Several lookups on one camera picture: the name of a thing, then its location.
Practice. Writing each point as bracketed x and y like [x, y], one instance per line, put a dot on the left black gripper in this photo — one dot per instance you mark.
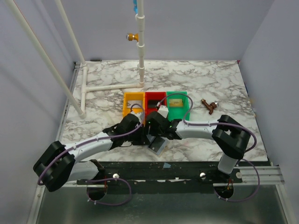
[142, 140]

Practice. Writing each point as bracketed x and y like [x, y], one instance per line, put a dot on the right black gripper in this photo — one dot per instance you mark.
[153, 134]

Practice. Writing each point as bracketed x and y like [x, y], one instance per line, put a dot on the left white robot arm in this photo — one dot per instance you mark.
[55, 165]

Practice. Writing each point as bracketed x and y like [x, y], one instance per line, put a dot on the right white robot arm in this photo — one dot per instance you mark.
[230, 136]

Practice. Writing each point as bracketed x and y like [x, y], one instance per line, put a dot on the silver card in yellow bin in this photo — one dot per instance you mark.
[134, 104]

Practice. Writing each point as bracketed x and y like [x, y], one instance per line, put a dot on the black card in red bin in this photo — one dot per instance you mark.
[152, 103]

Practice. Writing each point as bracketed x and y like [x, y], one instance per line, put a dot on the gold card in green bin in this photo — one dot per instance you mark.
[176, 102]

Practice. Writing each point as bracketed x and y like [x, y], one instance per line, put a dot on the red plastic bin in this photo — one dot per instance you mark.
[153, 95]

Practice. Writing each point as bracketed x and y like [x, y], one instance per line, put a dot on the yellow plastic bin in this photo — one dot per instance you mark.
[131, 98]

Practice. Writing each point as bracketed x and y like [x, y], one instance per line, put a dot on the green plastic bin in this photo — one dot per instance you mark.
[177, 112]

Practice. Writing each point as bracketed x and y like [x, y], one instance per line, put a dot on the brown brass faucet valve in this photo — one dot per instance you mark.
[211, 107]

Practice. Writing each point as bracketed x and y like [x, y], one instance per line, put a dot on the orange nozzle on pipe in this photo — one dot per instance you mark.
[132, 37]

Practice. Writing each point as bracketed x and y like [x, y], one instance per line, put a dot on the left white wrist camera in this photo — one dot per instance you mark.
[138, 114]

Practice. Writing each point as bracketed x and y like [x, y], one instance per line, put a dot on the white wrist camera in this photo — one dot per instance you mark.
[138, 114]
[163, 110]

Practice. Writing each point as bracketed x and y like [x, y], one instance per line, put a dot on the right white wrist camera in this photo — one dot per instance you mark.
[163, 110]

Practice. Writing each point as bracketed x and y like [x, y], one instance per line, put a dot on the black mounting rail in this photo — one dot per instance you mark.
[119, 178]

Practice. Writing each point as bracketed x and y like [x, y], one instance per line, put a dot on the white PVC pipe frame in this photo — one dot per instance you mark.
[80, 108]

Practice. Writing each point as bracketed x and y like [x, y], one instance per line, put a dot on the aluminium extrusion frame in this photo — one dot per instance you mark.
[269, 175]

